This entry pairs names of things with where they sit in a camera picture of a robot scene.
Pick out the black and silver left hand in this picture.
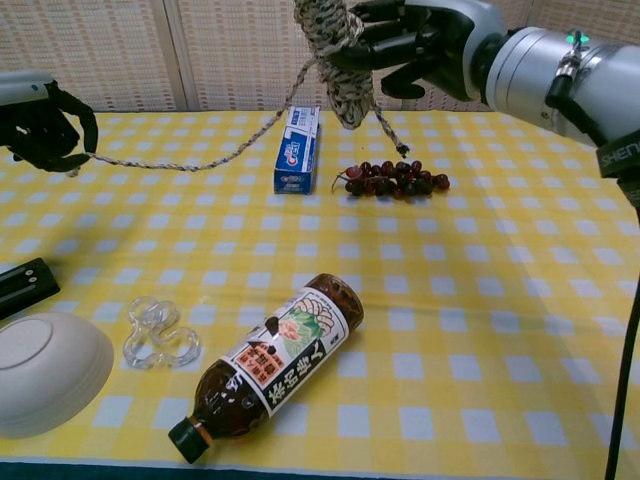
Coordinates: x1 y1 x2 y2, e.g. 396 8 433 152
0 71 99 174

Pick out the black and silver right hand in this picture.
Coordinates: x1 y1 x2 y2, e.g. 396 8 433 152
324 0 507 104

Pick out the beige speckled braided rope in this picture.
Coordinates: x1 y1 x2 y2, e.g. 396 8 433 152
67 0 412 179

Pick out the yellow white checkered tablecloth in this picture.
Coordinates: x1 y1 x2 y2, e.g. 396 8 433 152
0 110 640 477

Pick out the woven folding screen panel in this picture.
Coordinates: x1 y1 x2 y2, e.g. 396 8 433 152
543 0 640 49
167 0 401 114
374 94 506 114
0 0 175 112

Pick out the dark red grape bunch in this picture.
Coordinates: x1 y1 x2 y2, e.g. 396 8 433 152
332 159 451 200

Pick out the blue toothpaste box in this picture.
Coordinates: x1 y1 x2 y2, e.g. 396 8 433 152
273 105 322 195

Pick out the beige upturned bowl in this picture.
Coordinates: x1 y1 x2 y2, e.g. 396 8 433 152
0 312 115 440

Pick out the clear twisted plastic piece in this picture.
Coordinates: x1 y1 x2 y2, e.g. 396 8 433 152
123 295 202 371

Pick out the brown tea bottle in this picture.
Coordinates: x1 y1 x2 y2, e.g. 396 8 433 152
168 273 364 464

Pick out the black flat bracket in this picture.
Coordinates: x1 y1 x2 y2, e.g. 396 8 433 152
0 258 62 321

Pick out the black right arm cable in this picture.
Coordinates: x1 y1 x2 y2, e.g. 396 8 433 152
602 149 640 480

